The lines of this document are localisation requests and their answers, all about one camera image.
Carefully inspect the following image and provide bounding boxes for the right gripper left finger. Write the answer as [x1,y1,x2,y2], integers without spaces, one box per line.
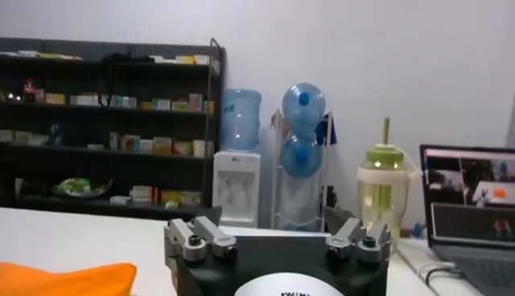
[163,206,238,262]

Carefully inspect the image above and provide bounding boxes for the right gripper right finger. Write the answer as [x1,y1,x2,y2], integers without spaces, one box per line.
[323,207,391,265]

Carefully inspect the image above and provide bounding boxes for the orange t-shirt white print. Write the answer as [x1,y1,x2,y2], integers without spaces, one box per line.
[0,261,138,296]

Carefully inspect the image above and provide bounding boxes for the black stand beside rack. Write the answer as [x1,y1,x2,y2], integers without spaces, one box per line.
[321,184,338,210]

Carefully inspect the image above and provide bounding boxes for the clear bottle green lid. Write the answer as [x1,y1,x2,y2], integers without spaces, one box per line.
[356,117,415,242]

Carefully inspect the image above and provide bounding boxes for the white water dispenser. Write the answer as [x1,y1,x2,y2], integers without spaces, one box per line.
[212,150,262,228]

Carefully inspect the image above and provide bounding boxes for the white metal jug rack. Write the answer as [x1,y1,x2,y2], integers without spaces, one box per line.
[270,110,335,232]

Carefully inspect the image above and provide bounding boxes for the blue water jug lying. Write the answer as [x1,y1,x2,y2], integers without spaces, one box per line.
[280,134,323,179]
[281,82,327,130]

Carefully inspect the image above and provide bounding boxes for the dark blue hanging cloth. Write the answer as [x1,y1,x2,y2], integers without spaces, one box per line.
[315,113,338,146]

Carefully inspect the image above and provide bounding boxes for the grey open laptop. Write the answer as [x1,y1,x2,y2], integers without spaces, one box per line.
[419,143,515,296]

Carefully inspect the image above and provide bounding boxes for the upright blue water jug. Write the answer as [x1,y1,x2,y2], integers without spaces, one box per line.
[220,88,262,152]

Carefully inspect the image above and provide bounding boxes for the black shelving unit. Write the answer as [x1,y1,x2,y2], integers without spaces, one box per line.
[0,37,226,221]

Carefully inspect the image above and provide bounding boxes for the dark bowl green contents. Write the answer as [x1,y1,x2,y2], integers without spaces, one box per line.
[51,178,113,199]

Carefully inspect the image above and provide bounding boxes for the laptop charger cable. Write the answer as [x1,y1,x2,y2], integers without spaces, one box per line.
[418,261,468,286]

